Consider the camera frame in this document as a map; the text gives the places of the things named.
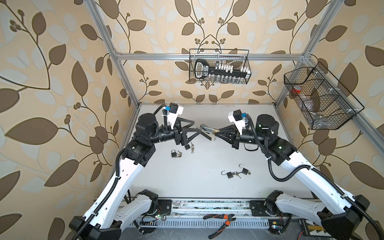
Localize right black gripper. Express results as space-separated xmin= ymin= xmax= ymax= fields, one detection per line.
xmin=215 ymin=124 xmax=267 ymax=150

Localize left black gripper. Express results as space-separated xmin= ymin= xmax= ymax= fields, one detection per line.
xmin=146 ymin=116 xmax=200 ymax=147

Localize keys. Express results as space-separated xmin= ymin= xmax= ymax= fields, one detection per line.
xmin=233 ymin=172 xmax=241 ymax=178

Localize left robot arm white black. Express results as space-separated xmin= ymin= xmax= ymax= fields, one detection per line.
xmin=69 ymin=103 xmax=212 ymax=240

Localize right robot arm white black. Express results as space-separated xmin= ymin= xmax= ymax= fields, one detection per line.
xmin=213 ymin=111 xmax=384 ymax=240

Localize black socket tool set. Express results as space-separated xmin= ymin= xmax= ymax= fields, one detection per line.
xmin=192 ymin=59 xmax=251 ymax=80

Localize red capped item in basket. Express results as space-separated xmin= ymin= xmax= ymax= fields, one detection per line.
xmin=291 ymin=85 xmax=302 ymax=95

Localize orange black pliers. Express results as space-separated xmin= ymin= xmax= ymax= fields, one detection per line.
xmin=203 ymin=213 xmax=237 ymax=240

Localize black power distribution board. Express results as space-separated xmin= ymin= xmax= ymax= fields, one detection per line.
xmin=299 ymin=219 xmax=329 ymax=237

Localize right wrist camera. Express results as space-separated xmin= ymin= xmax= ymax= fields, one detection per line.
xmin=228 ymin=110 xmax=248 ymax=135

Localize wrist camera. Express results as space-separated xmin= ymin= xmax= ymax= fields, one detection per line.
xmin=163 ymin=103 xmax=184 ymax=130
xmin=228 ymin=110 xmax=248 ymax=135

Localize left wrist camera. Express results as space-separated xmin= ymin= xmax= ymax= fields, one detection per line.
xmin=163 ymin=103 xmax=184 ymax=130

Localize back wire basket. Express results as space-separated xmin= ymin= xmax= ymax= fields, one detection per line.
xmin=189 ymin=48 xmax=252 ymax=85

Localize wire basket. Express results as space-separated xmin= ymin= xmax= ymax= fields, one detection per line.
xmin=284 ymin=62 xmax=365 ymax=130
xmin=189 ymin=48 xmax=252 ymax=85

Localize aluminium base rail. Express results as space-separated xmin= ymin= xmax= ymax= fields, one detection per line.
xmin=119 ymin=197 xmax=319 ymax=229

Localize right wire basket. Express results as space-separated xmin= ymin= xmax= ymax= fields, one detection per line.
xmin=284 ymin=62 xmax=365 ymax=130

